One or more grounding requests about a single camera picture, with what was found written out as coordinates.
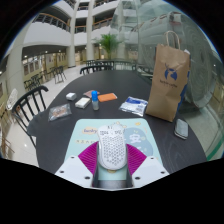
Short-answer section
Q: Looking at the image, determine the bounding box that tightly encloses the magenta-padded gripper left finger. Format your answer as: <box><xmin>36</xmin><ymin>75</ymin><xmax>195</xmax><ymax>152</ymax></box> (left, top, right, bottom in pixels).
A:
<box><xmin>54</xmin><ymin>141</ymin><xmax>100</xmax><ymax>188</ymax></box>

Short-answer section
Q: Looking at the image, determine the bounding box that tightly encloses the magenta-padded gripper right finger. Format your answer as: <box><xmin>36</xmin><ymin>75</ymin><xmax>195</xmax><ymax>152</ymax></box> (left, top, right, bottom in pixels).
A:
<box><xmin>125</xmin><ymin>143</ymin><xmax>170</xmax><ymax>188</ymax></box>

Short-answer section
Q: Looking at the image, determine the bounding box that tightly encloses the white perforated computer mouse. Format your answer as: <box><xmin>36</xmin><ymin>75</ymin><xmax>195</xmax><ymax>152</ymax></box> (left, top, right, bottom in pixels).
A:
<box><xmin>96</xmin><ymin>124</ymin><xmax>128</xmax><ymax>171</ymax></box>

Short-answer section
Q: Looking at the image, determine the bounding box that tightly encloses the light teal printed mouse pad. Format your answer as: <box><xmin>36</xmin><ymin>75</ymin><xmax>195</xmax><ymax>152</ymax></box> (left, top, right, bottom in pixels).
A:
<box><xmin>64</xmin><ymin>118</ymin><xmax>164</xmax><ymax>183</ymax></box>

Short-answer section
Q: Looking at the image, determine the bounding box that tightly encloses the clear snack bag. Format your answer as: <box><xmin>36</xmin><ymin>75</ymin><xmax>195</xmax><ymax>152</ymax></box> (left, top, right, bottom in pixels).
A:
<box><xmin>47</xmin><ymin>103</ymin><xmax>73</xmax><ymax>122</ymax></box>

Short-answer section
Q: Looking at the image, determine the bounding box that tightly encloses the white plastic packet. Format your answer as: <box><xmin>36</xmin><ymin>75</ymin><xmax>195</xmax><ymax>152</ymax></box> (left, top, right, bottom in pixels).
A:
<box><xmin>118</xmin><ymin>96</ymin><xmax>149</xmax><ymax>117</ymax></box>

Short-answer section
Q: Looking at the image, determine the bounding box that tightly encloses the small bottle with blue cap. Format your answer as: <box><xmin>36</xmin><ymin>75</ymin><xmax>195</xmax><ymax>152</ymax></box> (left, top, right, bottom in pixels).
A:
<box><xmin>90</xmin><ymin>90</ymin><xmax>100</xmax><ymax>111</ymax></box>

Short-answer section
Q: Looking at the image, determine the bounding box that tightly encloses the small white box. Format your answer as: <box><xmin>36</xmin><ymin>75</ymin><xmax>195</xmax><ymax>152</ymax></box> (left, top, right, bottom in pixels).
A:
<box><xmin>65</xmin><ymin>92</ymin><xmax>78</xmax><ymax>101</ymax></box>

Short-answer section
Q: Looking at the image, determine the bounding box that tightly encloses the brown flat card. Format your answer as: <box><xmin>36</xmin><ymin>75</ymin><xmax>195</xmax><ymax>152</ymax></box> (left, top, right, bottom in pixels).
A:
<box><xmin>82</xmin><ymin>89</ymin><xmax>100</xmax><ymax>99</ymax></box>

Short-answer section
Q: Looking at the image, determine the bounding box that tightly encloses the orange flat cloth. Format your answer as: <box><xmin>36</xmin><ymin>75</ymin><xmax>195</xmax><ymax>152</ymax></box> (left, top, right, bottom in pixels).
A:
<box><xmin>97</xmin><ymin>92</ymin><xmax>119</xmax><ymax>103</ymax></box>

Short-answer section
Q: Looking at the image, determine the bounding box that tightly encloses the brown and blue paper bag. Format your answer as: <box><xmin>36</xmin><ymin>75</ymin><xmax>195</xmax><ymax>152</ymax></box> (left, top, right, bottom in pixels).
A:
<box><xmin>145</xmin><ymin>30</ymin><xmax>192</xmax><ymax>123</ymax></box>

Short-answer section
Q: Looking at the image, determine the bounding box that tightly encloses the black slatted chair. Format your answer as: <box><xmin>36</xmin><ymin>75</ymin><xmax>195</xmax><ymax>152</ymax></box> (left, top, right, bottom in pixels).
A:
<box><xmin>79</xmin><ymin>64</ymin><xmax>114</xmax><ymax>76</ymax></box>
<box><xmin>10</xmin><ymin>85</ymin><xmax>50</xmax><ymax>149</ymax></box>

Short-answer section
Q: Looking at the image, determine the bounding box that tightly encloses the white lattice chair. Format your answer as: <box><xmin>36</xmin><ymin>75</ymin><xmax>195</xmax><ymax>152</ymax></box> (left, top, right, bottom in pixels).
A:
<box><xmin>5</xmin><ymin>87</ymin><xmax>20</xmax><ymax>111</ymax></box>

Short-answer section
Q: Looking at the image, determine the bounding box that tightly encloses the group of black chairs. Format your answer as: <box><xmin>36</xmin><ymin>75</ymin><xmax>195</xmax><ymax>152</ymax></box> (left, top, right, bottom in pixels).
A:
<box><xmin>23</xmin><ymin>65</ymin><xmax>68</xmax><ymax>91</ymax></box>

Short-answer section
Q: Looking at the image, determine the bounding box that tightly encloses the potted palm tree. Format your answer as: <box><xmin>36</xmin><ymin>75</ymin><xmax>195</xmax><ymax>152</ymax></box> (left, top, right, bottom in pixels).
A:
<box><xmin>94</xmin><ymin>33</ymin><xmax>122</xmax><ymax>61</ymax></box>

